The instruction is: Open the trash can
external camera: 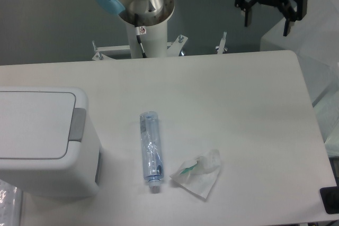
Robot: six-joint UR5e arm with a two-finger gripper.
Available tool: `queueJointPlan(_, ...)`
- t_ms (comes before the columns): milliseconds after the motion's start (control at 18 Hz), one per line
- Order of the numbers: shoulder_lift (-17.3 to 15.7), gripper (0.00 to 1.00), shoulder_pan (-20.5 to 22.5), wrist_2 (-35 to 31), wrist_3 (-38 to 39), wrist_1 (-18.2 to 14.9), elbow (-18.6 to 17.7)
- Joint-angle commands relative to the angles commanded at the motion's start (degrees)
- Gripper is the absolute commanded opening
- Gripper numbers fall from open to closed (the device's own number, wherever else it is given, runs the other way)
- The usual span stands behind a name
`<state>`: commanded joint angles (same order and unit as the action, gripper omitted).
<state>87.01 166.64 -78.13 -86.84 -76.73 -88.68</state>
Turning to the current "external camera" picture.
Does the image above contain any translucent plastic covered box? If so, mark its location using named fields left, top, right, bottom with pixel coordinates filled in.
left=260, top=0, right=338, bottom=158

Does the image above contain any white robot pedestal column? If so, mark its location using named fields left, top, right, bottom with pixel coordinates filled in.
left=124, top=19, right=168, bottom=59

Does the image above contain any black device at table edge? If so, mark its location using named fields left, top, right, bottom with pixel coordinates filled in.
left=320, top=186, right=339, bottom=214

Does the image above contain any white push-top trash can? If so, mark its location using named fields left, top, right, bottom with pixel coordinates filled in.
left=1, top=86, right=102, bottom=197

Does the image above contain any silver levelling bolt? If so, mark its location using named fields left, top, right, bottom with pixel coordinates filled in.
left=215, top=31, right=228, bottom=55

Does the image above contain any clear plastic sheet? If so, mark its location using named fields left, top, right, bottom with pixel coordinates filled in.
left=1, top=180, right=22, bottom=225

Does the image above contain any clear crushed plastic bottle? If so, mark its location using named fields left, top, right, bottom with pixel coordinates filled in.
left=139, top=111, right=164, bottom=194

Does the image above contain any crumpled white paper wrapper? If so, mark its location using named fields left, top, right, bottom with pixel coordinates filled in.
left=170, top=149, right=221, bottom=200

